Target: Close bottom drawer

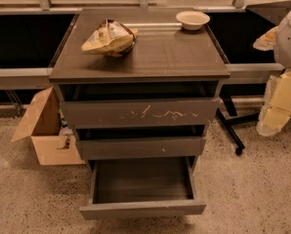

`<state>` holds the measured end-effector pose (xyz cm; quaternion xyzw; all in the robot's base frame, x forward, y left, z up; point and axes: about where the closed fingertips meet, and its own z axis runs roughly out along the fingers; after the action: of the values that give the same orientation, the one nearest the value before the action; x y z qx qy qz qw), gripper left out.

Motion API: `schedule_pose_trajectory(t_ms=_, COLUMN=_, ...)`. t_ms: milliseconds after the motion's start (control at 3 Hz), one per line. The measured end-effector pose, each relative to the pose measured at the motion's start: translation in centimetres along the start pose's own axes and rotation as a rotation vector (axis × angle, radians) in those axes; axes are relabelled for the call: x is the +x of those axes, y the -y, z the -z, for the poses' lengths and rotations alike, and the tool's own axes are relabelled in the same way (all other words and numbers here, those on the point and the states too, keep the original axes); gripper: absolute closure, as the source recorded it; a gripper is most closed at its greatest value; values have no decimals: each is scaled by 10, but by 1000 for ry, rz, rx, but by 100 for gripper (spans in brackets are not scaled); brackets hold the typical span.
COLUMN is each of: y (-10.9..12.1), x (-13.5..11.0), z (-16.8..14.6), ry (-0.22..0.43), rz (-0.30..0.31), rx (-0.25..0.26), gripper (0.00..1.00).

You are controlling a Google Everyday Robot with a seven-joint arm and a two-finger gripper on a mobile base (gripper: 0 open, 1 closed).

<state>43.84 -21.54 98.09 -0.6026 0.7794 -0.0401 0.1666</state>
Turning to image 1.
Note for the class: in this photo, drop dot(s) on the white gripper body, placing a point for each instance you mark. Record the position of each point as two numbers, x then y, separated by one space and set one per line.
289 44

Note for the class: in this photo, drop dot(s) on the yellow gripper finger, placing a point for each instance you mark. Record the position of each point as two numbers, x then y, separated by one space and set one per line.
266 41
271 121

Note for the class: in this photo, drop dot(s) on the scratched grey top drawer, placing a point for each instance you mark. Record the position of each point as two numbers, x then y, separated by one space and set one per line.
119 105

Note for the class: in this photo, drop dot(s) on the white paper bowl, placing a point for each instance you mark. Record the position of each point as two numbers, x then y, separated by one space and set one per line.
192 20

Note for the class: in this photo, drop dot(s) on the grey bottom drawer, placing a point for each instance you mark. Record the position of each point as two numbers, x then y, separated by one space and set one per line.
147 187

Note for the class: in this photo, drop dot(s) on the dark grey drawer cabinet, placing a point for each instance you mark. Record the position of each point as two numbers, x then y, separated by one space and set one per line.
164 52

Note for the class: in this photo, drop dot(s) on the green bottle in box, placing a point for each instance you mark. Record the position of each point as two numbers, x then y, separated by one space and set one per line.
62 119

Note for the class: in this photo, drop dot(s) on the yellow crumpled chip bag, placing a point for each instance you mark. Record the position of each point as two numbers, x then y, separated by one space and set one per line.
112 38

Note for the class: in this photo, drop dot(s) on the grey middle drawer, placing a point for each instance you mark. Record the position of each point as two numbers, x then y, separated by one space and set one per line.
148 142

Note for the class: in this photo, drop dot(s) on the metal window rail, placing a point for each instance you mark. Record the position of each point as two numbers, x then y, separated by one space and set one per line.
38 78

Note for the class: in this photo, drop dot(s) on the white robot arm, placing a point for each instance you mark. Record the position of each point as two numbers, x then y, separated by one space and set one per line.
282 45

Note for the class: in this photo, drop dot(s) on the open cardboard box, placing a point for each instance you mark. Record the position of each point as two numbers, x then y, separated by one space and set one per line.
41 122

